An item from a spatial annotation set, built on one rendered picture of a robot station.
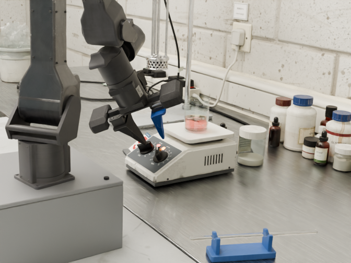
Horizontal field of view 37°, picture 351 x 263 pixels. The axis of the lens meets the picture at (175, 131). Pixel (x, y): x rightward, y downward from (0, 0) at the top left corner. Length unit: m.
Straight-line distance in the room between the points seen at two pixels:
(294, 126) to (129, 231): 0.58
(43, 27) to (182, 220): 0.39
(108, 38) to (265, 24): 0.78
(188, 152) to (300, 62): 0.57
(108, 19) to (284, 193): 0.47
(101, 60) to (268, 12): 0.78
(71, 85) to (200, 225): 0.32
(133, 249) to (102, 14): 0.38
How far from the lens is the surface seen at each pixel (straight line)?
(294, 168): 1.20
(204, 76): 1.77
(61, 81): 0.74
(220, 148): 1.09
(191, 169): 1.06
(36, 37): 0.76
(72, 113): 0.76
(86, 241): 0.79
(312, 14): 1.48
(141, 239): 0.84
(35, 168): 0.76
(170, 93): 0.96
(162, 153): 1.06
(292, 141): 1.31
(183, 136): 1.06
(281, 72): 1.57
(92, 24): 0.91
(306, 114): 1.29
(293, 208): 1.00
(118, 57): 0.94
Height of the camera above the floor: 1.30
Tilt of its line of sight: 16 degrees down
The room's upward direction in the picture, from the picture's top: 2 degrees clockwise
